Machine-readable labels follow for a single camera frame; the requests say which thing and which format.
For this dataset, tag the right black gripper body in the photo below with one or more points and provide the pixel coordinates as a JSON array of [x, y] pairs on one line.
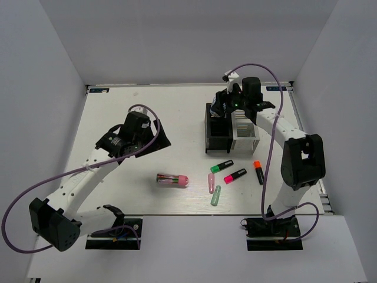
[[238, 101]]

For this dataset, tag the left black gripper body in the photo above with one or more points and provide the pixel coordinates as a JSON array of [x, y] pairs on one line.
[[142, 141]]

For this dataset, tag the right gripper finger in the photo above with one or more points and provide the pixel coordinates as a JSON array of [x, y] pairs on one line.
[[216, 107], [228, 109]]

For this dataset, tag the orange cap black highlighter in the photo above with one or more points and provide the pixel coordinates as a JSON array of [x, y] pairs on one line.
[[259, 172]]

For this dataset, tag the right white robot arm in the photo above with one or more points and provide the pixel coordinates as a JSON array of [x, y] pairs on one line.
[[303, 161]]

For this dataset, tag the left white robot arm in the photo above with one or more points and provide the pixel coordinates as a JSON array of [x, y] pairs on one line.
[[57, 219]]

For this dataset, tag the black metal organizer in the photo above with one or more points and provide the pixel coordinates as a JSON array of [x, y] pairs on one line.
[[218, 132]]

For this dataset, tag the white metal organizer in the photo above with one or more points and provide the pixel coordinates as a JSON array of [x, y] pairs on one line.
[[245, 134]]

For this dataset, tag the right blue table label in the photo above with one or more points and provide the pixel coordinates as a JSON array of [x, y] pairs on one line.
[[275, 88]]

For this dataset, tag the blue table label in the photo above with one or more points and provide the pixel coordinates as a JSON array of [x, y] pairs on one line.
[[99, 90], [275, 88]]

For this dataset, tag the pink-capped crayon tube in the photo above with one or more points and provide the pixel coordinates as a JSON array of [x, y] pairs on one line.
[[174, 180]]

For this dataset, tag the pink translucent eraser pen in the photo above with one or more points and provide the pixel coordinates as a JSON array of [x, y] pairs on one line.
[[211, 183]]

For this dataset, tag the green cap black highlighter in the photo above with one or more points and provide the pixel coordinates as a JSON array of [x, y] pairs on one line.
[[221, 166]]

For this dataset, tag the left blue table label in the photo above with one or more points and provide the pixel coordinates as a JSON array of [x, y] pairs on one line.
[[99, 90]]

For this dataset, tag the pink cap black highlighter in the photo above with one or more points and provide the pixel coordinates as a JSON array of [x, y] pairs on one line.
[[234, 176]]

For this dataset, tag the green translucent eraser pen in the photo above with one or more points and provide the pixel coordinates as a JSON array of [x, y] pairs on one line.
[[215, 196]]

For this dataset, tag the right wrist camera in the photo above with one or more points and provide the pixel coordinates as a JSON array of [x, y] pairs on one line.
[[230, 79]]

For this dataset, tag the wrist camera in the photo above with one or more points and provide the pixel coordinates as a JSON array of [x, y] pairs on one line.
[[230, 79], [139, 109]]

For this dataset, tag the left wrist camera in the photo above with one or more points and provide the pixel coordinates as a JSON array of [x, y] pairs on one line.
[[139, 109]]

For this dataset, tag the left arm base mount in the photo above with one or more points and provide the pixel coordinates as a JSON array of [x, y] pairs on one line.
[[126, 238]]

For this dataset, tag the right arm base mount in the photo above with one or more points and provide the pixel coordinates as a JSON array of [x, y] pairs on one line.
[[275, 235]]

